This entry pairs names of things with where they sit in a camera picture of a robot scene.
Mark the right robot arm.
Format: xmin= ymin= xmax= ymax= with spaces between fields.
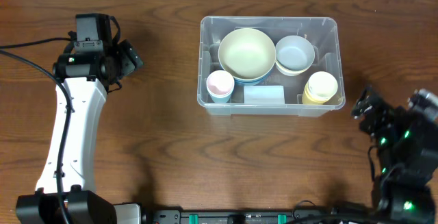
xmin=350 ymin=86 xmax=437 ymax=223

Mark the pink plastic cup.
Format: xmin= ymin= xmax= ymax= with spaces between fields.
xmin=206 ymin=70 xmax=235 ymax=96

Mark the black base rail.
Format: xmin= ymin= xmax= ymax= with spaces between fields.
xmin=140 ymin=208 xmax=394 ymax=224

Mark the cream plastic cup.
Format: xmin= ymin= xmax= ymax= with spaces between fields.
xmin=307 ymin=71 xmax=338 ymax=100

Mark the left black cable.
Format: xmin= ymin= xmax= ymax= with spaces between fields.
xmin=0 ymin=36 xmax=75 ymax=224

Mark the white label on bin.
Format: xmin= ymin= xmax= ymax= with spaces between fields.
xmin=244 ymin=86 xmax=285 ymax=105

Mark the yellow plastic cup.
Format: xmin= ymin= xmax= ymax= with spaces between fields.
xmin=302 ymin=82 xmax=338 ymax=105
xmin=302 ymin=91 xmax=329 ymax=105

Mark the clear plastic storage bin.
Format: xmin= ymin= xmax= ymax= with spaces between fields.
xmin=197 ymin=16 xmax=346 ymax=116

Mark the beige large bowl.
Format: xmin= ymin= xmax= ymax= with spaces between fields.
xmin=218 ymin=27 xmax=276 ymax=83

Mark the white small bowl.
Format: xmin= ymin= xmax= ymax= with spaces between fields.
xmin=275 ymin=61 xmax=309 ymax=77

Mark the grey small bowl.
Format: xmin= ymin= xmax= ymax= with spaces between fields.
xmin=276 ymin=36 xmax=315 ymax=71

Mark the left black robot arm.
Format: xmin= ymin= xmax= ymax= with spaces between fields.
xmin=16 ymin=14 xmax=144 ymax=223

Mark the light blue plastic cup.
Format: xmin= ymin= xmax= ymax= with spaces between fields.
xmin=209 ymin=92 xmax=232 ymax=103

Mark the right black cable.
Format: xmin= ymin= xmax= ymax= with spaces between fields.
xmin=290 ymin=145 xmax=387 ymax=224

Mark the dark blue large bowl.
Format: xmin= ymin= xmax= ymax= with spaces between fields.
xmin=235 ymin=78 xmax=266 ymax=86

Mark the black cable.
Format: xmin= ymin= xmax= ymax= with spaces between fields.
xmin=0 ymin=36 xmax=75 ymax=224
xmin=290 ymin=145 xmax=387 ymax=224

